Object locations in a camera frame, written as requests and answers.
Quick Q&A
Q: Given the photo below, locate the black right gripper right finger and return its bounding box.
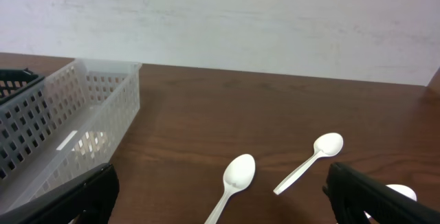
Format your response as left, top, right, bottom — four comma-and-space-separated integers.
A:
322, 162, 439, 224

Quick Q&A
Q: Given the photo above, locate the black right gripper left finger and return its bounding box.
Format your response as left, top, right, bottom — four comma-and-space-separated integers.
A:
1, 163, 120, 224

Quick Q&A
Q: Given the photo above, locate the white plastic spoon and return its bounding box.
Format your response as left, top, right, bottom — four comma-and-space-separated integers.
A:
274, 133, 344, 195
205, 154, 256, 224
363, 183, 418, 219

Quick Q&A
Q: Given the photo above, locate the clear perforated plastic basket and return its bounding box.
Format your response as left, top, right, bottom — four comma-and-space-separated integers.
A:
1, 59, 142, 213

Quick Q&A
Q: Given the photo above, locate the black perforated plastic basket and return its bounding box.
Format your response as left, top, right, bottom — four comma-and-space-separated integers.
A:
1, 68, 45, 105

